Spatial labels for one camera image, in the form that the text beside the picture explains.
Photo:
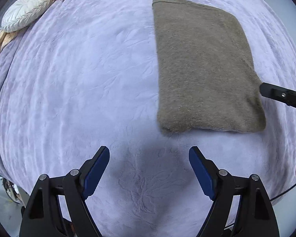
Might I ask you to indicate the white leaf-textured cushion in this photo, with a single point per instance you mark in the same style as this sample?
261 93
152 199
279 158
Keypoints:
24 12

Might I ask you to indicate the olive green knit sweater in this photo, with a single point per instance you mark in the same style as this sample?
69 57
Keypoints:
204 66

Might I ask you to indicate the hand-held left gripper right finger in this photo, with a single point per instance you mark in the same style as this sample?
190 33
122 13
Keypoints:
203 175

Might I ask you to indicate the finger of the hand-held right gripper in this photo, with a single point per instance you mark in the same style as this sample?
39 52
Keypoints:
278 93

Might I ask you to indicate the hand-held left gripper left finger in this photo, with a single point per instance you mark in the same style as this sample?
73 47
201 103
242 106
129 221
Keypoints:
95 175

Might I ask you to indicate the lavender plush blanket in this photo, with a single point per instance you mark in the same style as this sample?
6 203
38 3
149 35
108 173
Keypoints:
76 79

